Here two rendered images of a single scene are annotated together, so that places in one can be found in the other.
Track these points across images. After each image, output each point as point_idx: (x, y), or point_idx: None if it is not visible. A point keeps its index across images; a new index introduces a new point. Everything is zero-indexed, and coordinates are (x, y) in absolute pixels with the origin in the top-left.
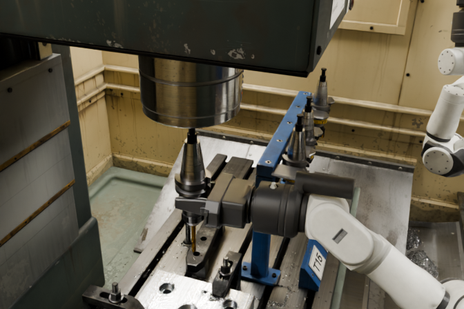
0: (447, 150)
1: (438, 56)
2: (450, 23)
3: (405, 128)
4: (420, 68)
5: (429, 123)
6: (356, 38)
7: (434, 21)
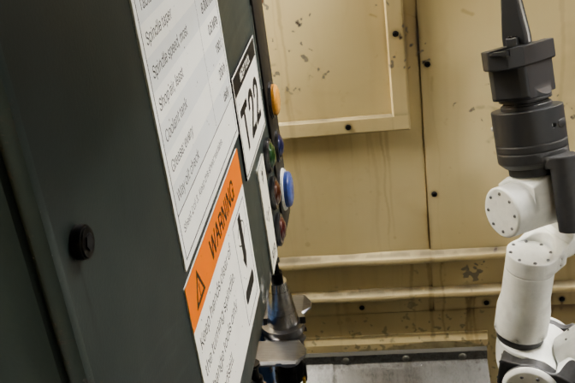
0: (543, 370)
1: (478, 152)
2: (486, 93)
3: (453, 285)
4: (453, 179)
5: (499, 320)
6: (325, 148)
7: (457, 93)
